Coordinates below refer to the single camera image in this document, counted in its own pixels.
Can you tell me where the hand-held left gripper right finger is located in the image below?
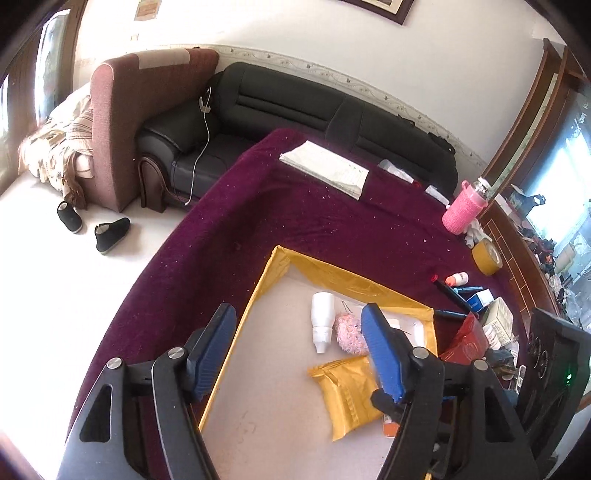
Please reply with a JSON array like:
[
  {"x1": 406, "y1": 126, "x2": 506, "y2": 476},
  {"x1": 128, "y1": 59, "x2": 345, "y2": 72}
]
[{"x1": 360, "y1": 302, "x2": 542, "y2": 480}]

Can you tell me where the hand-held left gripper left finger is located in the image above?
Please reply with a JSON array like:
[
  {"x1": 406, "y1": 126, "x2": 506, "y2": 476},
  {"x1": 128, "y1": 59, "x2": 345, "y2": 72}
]
[{"x1": 55, "y1": 302, "x2": 238, "y2": 480}]

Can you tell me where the white tube box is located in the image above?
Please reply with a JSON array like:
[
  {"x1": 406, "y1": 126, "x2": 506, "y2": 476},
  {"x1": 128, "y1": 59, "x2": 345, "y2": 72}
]
[{"x1": 387, "y1": 318, "x2": 426, "y2": 346}]

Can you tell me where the yellow-taped cardboard tray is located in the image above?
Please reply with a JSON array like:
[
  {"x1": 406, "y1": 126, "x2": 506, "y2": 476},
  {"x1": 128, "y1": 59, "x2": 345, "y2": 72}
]
[{"x1": 198, "y1": 246, "x2": 439, "y2": 480}]

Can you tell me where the pink fluffy pouch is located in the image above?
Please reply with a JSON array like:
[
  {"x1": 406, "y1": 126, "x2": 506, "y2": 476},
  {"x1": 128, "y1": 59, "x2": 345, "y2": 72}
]
[{"x1": 334, "y1": 313, "x2": 369, "y2": 355}]

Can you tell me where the yellow padded envelope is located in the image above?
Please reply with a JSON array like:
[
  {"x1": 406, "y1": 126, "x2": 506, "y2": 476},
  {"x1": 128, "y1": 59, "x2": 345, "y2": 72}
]
[{"x1": 308, "y1": 355, "x2": 393, "y2": 442}]

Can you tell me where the plain white plastic bottle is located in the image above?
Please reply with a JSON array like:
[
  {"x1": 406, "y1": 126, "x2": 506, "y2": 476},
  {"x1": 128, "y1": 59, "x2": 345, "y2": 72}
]
[{"x1": 311, "y1": 292, "x2": 336, "y2": 354}]

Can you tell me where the red plastic packet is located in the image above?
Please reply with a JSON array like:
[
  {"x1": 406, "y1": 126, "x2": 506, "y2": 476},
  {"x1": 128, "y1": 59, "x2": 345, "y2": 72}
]
[{"x1": 438, "y1": 313, "x2": 490, "y2": 365}]

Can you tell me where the white medicine box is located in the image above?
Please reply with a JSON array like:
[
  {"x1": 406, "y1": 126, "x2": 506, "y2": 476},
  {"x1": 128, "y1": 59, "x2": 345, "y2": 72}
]
[{"x1": 484, "y1": 296, "x2": 514, "y2": 342}]

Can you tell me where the black pen red tip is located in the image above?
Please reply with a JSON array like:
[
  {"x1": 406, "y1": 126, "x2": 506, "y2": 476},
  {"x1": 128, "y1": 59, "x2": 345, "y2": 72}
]
[{"x1": 430, "y1": 274, "x2": 459, "y2": 296}]

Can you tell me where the small blue box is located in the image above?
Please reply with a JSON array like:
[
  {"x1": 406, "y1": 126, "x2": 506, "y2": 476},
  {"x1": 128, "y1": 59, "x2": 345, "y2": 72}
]
[{"x1": 464, "y1": 290, "x2": 494, "y2": 313}]

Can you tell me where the yellow tape roll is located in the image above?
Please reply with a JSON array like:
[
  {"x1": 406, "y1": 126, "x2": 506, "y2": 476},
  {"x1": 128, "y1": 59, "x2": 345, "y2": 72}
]
[{"x1": 471, "y1": 240, "x2": 504, "y2": 277}]

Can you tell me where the maroon tablecloth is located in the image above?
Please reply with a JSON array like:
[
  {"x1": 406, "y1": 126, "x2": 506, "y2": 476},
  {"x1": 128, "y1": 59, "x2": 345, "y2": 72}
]
[{"x1": 69, "y1": 128, "x2": 527, "y2": 480}]

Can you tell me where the white crumpled tissue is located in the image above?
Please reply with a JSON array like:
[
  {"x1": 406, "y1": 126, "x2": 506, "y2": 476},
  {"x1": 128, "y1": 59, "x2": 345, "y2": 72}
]
[{"x1": 463, "y1": 219, "x2": 492, "y2": 250}]

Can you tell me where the black cloth shoe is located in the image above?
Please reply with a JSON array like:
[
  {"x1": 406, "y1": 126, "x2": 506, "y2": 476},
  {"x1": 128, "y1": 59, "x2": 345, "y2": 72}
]
[
  {"x1": 56, "y1": 200, "x2": 84, "y2": 234},
  {"x1": 95, "y1": 218, "x2": 131, "y2": 255}
]

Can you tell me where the bottle in pink knitted sleeve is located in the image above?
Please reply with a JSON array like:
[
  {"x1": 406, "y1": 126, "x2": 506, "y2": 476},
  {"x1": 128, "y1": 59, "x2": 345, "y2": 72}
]
[{"x1": 442, "y1": 176, "x2": 493, "y2": 236}]

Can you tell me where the clear plastic bag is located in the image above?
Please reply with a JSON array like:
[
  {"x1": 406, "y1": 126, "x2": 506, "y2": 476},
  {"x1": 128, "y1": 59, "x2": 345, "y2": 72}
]
[{"x1": 376, "y1": 159, "x2": 419, "y2": 182}]

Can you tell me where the stack of white papers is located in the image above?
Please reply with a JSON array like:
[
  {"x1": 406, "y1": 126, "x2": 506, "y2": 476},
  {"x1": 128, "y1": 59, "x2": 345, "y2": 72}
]
[{"x1": 279, "y1": 141, "x2": 370, "y2": 200}]

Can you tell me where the black leather sofa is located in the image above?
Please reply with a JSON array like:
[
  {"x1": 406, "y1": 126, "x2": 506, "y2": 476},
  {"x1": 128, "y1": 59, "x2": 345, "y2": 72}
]
[{"x1": 136, "y1": 62, "x2": 458, "y2": 206}]

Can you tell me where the brown fabric armchair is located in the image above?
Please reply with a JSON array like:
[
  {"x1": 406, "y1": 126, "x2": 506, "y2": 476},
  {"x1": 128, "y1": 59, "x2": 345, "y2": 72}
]
[{"x1": 90, "y1": 47, "x2": 219, "y2": 213}]

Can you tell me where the beige patterned blanket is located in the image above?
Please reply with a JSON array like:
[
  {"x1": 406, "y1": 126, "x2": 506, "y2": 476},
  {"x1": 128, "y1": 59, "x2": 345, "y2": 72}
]
[{"x1": 18, "y1": 85, "x2": 98, "y2": 210}]

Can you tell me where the wooden framed door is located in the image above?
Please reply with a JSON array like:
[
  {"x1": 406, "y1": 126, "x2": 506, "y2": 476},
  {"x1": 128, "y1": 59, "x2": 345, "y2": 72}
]
[{"x1": 0, "y1": 0, "x2": 88, "y2": 185}]

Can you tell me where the white charging cable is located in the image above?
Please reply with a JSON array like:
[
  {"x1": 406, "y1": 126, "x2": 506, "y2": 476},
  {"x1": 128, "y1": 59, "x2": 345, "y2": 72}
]
[{"x1": 185, "y1": 87, "x2": 213, "y2": 206}]

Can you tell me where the dark framed wall picture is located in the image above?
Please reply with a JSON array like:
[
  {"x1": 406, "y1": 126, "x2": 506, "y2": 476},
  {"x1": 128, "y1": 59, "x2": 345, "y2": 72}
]
[{"x1": 339, "y1": 0, "x2": 416, "y2": 25}]

